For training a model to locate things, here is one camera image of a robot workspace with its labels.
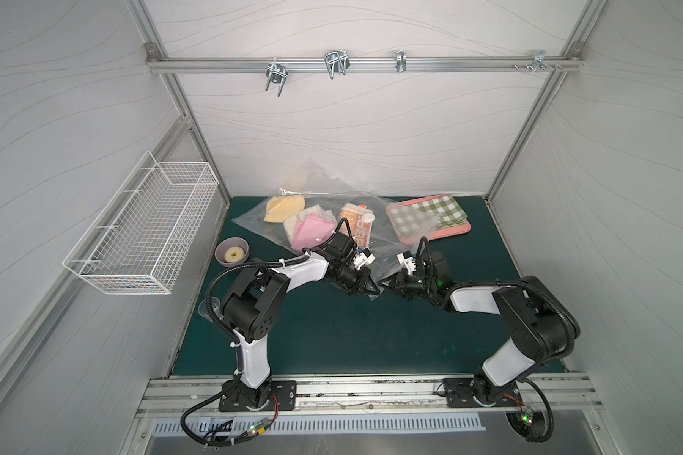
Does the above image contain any orange lettered towel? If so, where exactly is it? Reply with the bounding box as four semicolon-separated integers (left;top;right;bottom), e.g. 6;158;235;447
341;203;376;249

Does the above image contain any pink towel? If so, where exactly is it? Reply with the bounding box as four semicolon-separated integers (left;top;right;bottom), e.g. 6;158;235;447
291;214;336;251

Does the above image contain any clear plastic vacuum bag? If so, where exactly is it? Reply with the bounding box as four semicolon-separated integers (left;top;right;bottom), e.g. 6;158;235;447
233;159;440;281

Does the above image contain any white patterned towel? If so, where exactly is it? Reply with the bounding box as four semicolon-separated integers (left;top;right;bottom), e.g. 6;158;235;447
283;205;337;251

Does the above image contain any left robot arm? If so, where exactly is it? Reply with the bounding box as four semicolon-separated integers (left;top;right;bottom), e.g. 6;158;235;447
206;232;381;392

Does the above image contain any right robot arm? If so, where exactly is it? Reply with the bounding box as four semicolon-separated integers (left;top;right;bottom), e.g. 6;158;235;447
378;250;581;406

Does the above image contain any white vacuum bag valve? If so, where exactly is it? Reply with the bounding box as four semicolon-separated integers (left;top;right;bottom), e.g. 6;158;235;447
362;212;376;224

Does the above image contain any green table mat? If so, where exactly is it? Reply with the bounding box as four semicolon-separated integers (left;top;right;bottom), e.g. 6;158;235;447
172;196;519;375

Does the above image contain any green checkered cloth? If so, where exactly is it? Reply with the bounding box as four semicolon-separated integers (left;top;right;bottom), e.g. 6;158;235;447
388;194;469;237

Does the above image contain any grey bowl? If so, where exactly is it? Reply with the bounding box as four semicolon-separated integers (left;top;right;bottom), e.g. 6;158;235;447
214;237;250;267

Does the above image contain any clear plastic cup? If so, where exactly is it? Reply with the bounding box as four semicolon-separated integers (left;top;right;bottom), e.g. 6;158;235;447
197;297;223;324

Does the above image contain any metal U-bolt clamp middle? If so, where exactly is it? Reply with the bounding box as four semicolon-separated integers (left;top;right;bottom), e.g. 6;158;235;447
324;50;350;80

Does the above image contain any metal u-bolt clamp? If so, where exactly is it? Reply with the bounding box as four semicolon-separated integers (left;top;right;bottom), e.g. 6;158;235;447
265;61;288;97
324;50;350;80

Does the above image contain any metal U-bolt clamp left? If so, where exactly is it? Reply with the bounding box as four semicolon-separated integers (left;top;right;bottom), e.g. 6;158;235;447
265;61;288;97

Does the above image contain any small metal hook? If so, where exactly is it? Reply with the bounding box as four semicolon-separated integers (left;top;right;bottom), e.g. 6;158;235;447
396;50;407;74

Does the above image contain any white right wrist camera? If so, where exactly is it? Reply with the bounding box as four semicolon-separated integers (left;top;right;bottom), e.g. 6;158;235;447
397;251;417;276

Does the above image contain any left black corrugated cable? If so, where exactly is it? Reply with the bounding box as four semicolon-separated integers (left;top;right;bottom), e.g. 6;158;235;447
179;217;354;447

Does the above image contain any black corrugated cable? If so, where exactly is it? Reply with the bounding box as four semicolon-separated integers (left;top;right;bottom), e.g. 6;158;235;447
179;217;354;447
412;235;577;445

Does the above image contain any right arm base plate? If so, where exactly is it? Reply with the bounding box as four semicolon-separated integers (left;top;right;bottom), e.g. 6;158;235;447
442;375;523;409

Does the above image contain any right black corrugated cable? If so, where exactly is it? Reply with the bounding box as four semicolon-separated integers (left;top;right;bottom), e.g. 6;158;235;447
412;235;577;445

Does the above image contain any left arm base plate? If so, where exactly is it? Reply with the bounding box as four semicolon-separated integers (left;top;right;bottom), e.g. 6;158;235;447
218;379;297;413

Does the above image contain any aluminium cross rail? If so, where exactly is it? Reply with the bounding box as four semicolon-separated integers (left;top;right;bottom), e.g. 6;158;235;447
147;55;585;74

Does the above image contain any white wire basket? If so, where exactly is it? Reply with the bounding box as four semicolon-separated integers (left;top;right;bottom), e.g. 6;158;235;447
63;152;218;296

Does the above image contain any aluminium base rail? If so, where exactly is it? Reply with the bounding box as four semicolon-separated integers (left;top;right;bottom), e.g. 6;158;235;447
136;373;604;417

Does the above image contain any metal bracket right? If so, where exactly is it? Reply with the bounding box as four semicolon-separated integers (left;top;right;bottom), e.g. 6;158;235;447
512;50;563;74

